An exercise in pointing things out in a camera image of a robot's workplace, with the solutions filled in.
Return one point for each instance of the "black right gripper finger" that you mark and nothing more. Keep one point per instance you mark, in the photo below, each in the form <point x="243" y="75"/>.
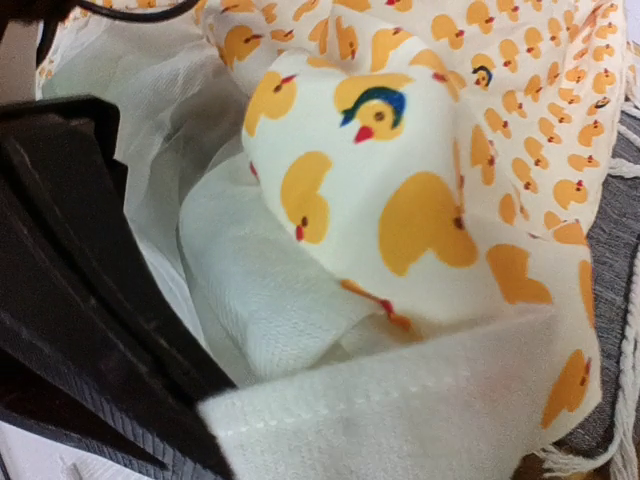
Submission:
<point x="92" y="354"/>

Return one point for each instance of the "grey bed mat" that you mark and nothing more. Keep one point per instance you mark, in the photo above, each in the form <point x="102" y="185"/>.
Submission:
<point x="614" y="241"/>

